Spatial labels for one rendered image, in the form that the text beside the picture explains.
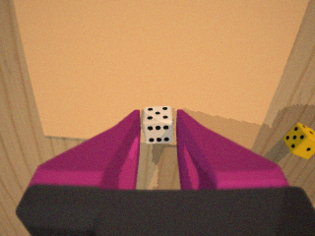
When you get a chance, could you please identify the white dice with black pips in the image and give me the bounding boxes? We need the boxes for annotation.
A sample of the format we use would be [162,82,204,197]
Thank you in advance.
[143,106,173,145]

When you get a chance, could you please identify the orange mat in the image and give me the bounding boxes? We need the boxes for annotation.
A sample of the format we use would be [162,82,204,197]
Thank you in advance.
[14,0,309,148]

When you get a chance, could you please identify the yellow die with black pips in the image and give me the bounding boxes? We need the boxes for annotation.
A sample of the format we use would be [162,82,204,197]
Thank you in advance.
[283,123,315,159]

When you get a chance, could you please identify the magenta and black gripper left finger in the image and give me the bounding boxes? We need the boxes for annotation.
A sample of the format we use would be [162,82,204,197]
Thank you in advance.
[29,109,141,190]

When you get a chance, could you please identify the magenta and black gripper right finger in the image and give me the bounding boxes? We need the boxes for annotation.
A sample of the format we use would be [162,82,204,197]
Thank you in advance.
[176,109,289,190]

